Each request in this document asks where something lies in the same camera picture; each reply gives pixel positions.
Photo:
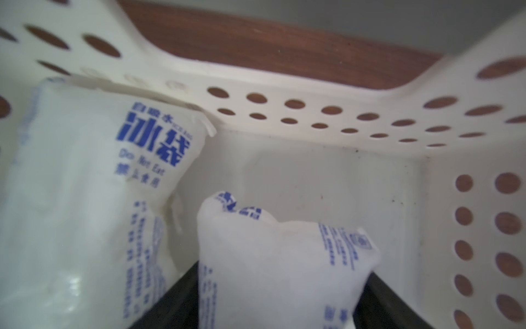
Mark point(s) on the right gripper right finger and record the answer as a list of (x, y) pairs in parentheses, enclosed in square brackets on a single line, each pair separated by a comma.
[(379, 307)]

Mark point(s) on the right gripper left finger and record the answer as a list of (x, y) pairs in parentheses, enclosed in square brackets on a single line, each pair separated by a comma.
[(178, 308)]

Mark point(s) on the white ice pack blue text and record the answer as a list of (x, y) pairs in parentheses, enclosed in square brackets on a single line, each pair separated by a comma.
[(257, 272)]

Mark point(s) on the white perforated plastic basket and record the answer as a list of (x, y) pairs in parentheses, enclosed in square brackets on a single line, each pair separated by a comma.
[(433, 172)]

